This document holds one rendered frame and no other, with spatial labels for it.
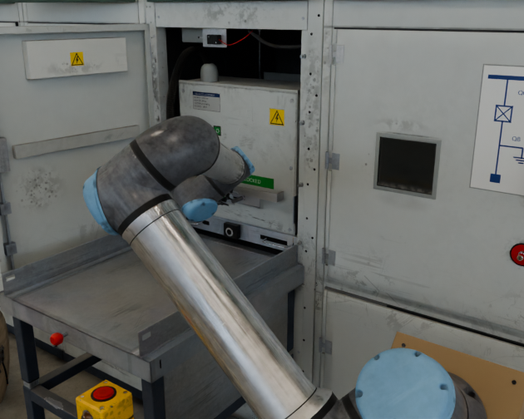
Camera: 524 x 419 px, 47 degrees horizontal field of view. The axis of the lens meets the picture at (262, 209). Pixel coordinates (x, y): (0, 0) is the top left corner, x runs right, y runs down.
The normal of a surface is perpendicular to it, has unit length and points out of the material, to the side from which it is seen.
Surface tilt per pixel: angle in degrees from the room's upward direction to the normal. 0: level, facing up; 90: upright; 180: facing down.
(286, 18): 90
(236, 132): 90
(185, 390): 90
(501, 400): 47
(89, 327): 0
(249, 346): 55
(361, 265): 90
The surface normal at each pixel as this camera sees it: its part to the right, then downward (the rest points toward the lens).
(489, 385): -0.44, -0.46
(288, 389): 0.22, -0.33
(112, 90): 0.75, 0.21
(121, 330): 0.00, -0.95
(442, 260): -0.58, 0.25
